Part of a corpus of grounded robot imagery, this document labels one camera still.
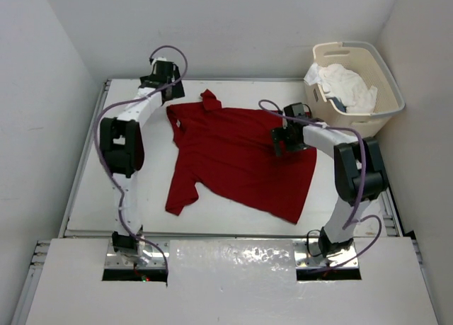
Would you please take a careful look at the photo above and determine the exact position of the white t shirt in basket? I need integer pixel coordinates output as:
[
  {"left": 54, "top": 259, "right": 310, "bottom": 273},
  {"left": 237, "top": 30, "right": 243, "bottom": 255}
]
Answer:
[{"left": 304, "top": 63, "right": 378, "bottom": 114}]

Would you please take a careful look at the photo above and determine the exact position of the cream plastic laundry basket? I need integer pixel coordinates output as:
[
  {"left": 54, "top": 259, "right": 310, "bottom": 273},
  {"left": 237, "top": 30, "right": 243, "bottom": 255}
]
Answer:
[{"left": 304, "top": 42, "right": 406, "bottom": 137}]

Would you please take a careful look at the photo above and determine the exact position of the blue garment in basket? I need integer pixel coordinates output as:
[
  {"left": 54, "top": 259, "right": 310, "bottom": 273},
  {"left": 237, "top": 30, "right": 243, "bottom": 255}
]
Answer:
[{"left": 327, "top": 97, "right": 347, "bottom": 113}]

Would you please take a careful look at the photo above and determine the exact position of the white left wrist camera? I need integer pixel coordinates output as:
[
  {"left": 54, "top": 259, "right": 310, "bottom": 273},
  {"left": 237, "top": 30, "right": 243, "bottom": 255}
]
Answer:
[{"left": 149, "top": 57, "right": 168, "bottom": 67}]

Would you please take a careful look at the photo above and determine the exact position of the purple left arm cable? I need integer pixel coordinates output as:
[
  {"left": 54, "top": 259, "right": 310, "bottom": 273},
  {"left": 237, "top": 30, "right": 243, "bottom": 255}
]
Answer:
[{"left": 93, "top": 45, "right": 189, "bottom": 269}]

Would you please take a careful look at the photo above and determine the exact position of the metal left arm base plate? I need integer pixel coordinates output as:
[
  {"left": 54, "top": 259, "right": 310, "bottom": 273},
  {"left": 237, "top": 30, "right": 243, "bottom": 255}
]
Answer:
[{"left": 104, "top": 235, "right": 170, "bottom": 270}]

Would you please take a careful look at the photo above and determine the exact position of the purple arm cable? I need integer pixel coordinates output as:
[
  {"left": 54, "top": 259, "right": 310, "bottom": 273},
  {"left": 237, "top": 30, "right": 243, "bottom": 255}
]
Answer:
[
  {"left": 258, "top": 98, "right": 384, "bottom": 273},
  {"left": 93, "top": 45, "right": 189, "bottom": 269}
]

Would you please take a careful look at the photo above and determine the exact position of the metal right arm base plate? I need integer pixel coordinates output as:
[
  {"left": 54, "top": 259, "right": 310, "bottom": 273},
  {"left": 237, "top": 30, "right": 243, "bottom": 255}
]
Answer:
[{"left": 293, "top": 238, "right": 359, "bottom": 270}]

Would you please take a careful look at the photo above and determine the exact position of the red polo t shirt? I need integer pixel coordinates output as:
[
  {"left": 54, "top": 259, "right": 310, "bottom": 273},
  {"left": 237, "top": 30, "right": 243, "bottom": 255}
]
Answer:
[{"left": 165, "top": 90, "right": 317, "bottom": 224}]

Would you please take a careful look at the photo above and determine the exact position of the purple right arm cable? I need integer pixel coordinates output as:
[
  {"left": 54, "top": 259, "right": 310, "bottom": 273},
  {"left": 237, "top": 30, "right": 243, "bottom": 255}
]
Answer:
[{"left": 258, "top": 98, "right": 384, "bottom": 273}]

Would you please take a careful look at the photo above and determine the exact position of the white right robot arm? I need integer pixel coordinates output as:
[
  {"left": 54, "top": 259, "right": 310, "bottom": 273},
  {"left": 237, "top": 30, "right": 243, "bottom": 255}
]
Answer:
[{"left": 271, "top": 103, "right": 389, "bottom": 258}]

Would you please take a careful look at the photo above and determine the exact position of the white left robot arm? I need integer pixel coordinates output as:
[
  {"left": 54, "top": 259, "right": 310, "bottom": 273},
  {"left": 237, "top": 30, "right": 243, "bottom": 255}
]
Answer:
[{"left": 96, "top": 57, "right": 185, "bottom": 256}]

